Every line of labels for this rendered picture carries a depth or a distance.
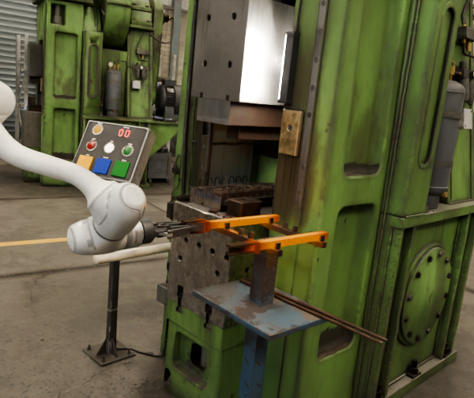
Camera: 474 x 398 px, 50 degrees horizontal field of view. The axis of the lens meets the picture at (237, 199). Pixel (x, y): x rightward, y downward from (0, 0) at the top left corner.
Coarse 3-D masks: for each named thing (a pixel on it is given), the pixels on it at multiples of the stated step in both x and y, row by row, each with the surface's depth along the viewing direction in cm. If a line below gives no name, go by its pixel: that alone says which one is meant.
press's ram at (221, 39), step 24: (216, 0) 202; (240, 0) 192; (264, 0) 194; (216, 24) 202; (240, 24) 193; (264, 24) 197; (288, 24) 206; (216, 48) 203; (240, 48) 194; (264, 48) 200; (216, 72) 204; (240, 72) 195; (264, 72) 202; (192, 96) 217; (216, 96) 205; (240, 96) 196; (264, 96) 205
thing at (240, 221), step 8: (248, 216) 182; (256, 216) 183; (264, 216) 185; (272, 216) 186; (184, 224) 163; (208, 224) 167; (216, 224) 170; (232, 224) 175; (240, 224) 177; (248, 224) 179; (192, 232) 165; (200, 232) 167
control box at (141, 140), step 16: (112, 128) 242; (128, 128) 239; (144, 128) 237; (80, 144) 244; (96, 144) 241; (112, 144) 238; (128, 144) 236; (144, 144) 234; (112, 160) 235; (128, 160) 233; (144, 160) 236; (112, 176) 232; (128, 176) 230
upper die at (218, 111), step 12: (204, 108) 212; (216, 108) 206; (228, 108) 201; (240, 108) 205; (252, 108) 209; (264, 108) 214; (276, 108) 220; (204, 120) 212; (216, 120) 206; (228, 120) 202; (240, 120) 206; (252, 120) 211; (264, 120) 216; (276, 120) 221
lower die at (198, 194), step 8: (232, 184) 233; (240, 184) 235; (248, 184) 231; (192, 192) 221; (200, 192) 217; (208, 192) 213; (216, 192) 210; (224, 192) 211; (232, 192) 213; (240, 192) 215; (248, 192) 218; (256, 192) 222; (264, 192) 226; (192, 200) 221; (200, 200) 218; (208, 200) 214; (216, 200) 210; (224, 200) 210; (224, 208) 211
